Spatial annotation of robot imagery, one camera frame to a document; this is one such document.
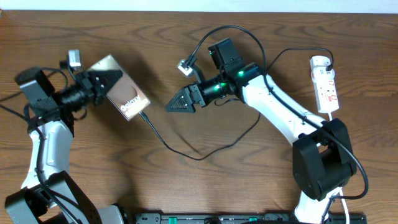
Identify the smartphone with bronze screen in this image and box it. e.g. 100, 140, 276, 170
88, 54, 150, 121

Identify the black charger cable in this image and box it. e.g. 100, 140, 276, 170
138, 47, 335, 161

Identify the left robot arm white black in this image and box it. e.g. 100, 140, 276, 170
5, 67, 129, 223

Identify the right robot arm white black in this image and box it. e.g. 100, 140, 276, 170
166, 39, 357, 223

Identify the white power strip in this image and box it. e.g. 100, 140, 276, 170
310, 55, 339, 114

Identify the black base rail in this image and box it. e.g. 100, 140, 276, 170
133, 212, 368, 224

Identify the white power strip cord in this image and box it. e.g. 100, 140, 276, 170
327, 112, 351, 224

